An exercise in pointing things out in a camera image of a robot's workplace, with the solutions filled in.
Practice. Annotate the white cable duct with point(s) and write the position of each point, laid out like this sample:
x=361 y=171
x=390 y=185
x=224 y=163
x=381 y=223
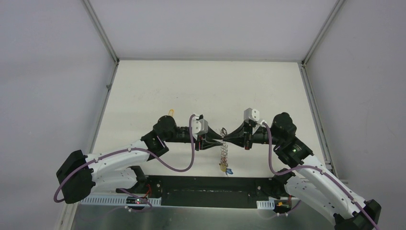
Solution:
x=266 y=204
x=113 y=200

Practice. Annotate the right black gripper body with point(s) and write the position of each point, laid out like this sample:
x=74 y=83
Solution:
x=248 y=136

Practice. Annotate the metal disc with keyrings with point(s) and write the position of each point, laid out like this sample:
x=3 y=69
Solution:
x=223 y=149

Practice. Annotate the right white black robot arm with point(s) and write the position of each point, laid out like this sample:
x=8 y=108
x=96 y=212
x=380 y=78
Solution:
x=299 y=173

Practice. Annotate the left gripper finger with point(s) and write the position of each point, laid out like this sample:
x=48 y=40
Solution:
x=206 y=144
x=211 y=135

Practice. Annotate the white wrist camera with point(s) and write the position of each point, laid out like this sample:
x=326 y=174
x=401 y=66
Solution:
x=252 y=114
x=199 y=126

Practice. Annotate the left white cable duct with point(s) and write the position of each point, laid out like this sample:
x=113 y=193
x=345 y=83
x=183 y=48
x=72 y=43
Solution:
x=113 y=200

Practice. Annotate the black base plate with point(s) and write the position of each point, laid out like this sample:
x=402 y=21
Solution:
x=223 y=192

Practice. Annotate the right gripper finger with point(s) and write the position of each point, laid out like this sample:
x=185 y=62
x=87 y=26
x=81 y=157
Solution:
x=237 y=142
x=237 y=134

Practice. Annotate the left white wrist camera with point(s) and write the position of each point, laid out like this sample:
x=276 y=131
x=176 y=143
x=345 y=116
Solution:
x=199 y=126

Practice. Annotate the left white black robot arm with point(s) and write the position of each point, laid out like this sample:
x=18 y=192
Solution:
x=82 y=174

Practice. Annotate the right white cable duct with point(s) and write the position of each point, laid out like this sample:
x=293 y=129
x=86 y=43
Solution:
x=266 y=204

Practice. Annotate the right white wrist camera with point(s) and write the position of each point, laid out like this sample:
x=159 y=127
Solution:
x=252 y=114

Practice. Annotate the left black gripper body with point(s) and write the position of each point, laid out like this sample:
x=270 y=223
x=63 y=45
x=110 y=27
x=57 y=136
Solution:
x=202 y=140

